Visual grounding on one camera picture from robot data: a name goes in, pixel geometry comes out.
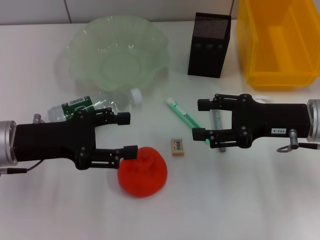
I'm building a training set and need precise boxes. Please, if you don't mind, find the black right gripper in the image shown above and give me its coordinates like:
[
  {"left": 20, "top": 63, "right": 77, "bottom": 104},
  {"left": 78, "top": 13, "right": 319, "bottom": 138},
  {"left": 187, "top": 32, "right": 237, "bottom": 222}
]
[{"left": 191, "top": 93, "right": 311, "bottom": 150}]

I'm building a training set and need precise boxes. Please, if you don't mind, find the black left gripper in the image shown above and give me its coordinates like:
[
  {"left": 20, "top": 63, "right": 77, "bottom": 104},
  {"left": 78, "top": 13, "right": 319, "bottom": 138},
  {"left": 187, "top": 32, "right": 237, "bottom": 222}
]
[{"left": 15, "top": 106, "right": 131, "bottom": 171}]

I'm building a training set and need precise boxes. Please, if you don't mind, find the mint green utility knife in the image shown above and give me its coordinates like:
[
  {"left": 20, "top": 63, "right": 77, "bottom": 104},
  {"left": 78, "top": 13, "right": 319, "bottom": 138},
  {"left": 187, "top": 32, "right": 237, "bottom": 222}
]
[{"left": 165, "top": 97, "right": 215, "bottom": 147}]

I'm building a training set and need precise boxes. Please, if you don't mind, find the clear bottle with green label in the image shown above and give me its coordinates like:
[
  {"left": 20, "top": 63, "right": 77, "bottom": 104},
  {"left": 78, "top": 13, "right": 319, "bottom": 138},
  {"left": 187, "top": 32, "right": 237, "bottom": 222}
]
[{"left": 47, "top": 87, "right": 144, "bottom": 123}]

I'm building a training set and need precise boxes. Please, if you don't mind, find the red-orange fruit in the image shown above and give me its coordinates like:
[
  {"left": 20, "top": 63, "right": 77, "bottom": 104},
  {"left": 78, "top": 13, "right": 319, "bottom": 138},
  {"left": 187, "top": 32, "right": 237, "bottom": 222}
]
[{"left": 117, "top": 146, "right": 168, "bottom": 198}]

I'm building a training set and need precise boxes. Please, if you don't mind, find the grey marker pen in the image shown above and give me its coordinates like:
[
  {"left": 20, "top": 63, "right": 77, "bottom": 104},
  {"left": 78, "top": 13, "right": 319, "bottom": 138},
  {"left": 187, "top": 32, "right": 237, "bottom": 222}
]
[{"left": 211, "top": 109, "right": 227, "bottom": 153}]

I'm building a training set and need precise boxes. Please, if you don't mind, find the beige eraser with barcode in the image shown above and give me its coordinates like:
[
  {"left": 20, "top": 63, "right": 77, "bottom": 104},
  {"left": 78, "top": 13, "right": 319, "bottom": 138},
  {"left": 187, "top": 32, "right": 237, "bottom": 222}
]
[{"left": 170, "top": 137, "right": 186, "bottom": 157}]

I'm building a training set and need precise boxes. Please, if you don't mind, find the black mesh pen holder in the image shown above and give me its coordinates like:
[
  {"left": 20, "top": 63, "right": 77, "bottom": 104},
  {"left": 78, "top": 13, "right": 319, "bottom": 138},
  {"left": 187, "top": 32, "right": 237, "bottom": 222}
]
[{"left": 187, "top": 12, "right": 232, "bottom": 80}]

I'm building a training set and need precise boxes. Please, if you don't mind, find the pale green glass fruit plate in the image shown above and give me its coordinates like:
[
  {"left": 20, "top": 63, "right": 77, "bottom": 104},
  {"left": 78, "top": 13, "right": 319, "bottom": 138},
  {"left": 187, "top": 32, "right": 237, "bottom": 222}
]
[{"left": 56, "top": 14, "right": 171, "bottom": 92}]

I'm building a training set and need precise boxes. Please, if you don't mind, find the yellow plastic bin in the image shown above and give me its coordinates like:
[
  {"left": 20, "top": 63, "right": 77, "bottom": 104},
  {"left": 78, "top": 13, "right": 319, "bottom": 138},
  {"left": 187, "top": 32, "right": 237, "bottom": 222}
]
[{"left": 236, "top": 0, "right": 320, "bottom": 91}]

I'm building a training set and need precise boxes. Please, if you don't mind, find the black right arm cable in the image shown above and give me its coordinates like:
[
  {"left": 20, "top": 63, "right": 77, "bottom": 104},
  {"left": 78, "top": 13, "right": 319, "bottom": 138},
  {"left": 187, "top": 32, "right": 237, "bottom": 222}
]
[{"left": 276, "top": 128, "right": 320, "bottom": 153}]

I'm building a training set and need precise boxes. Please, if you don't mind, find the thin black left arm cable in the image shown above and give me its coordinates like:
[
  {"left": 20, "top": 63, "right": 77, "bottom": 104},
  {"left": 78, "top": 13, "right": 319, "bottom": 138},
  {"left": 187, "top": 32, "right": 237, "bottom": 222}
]
[{"left": 0, "top": 159, "right": 48, "bottom": 176}]

